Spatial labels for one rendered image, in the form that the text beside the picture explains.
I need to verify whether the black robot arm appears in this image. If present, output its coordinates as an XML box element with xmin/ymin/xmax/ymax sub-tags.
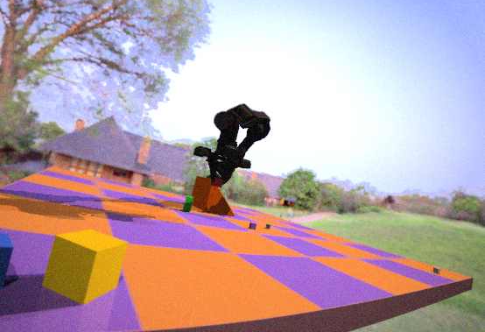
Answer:
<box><xmin>214</xmin><ymin>103</ymin><xmax>271</xmax><ymax>179</ymax></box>

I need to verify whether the green block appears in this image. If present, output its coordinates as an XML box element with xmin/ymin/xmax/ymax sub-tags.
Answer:
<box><xmin>185</xmin><ymin>195</ymin><xmax>194</xmax><ymax>205</ymax></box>
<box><xmin>183</xmin><ymin>203</ymin><xmax>192</xmax><ymax>212</ymax></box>

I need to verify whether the yellow cube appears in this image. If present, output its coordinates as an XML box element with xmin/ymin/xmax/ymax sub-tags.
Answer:
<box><xmin>42</xmin><ymin>230</ymin><xmax>128</xmax><ymax>305</ymax></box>

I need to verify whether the blue block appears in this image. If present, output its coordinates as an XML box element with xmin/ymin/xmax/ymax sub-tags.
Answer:
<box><xmin>0</xmin><ymin>233</ymin><xmax>14</xmax><ymax>288</ymax></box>

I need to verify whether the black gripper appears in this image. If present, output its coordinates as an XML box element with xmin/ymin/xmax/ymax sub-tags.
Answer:
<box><xmin>193</xmin><ymin>135</ymin><xmax>251</xmax><ymax>184</ymax></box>

